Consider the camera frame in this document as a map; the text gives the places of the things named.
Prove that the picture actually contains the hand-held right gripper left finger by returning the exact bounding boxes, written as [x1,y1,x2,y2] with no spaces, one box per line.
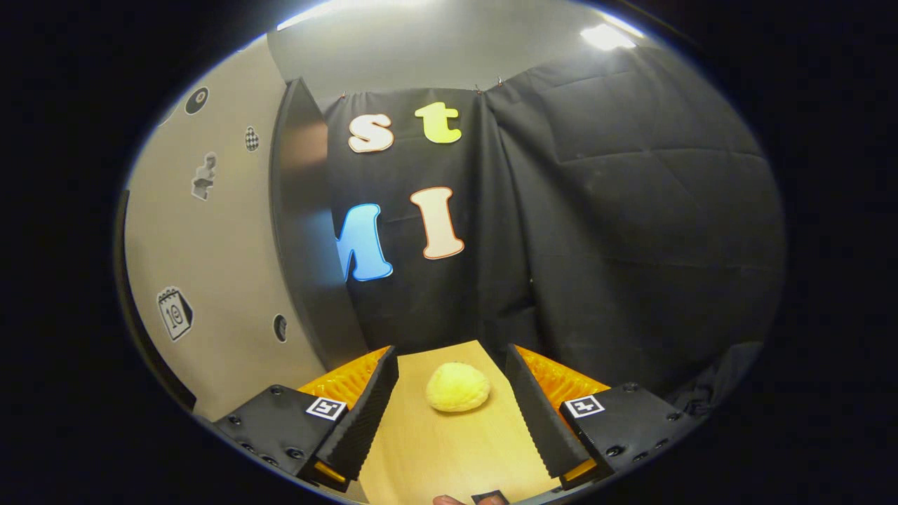
[214,345,401,492]

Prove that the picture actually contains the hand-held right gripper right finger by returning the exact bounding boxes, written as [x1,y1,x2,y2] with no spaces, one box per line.
[505,344,692,490]

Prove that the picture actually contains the dark grey cabinet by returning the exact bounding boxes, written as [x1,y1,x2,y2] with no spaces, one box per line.
[270,77,370,370]

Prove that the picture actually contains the beige cabinet door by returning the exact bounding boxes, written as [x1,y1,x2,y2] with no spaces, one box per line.
[116,35,330,422]

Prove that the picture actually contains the yellow sponge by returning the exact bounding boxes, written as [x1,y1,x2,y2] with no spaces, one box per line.
[426,362,492,413]

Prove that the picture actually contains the black backdrop cloth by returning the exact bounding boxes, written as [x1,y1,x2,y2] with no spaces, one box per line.
[319,46,786,422]

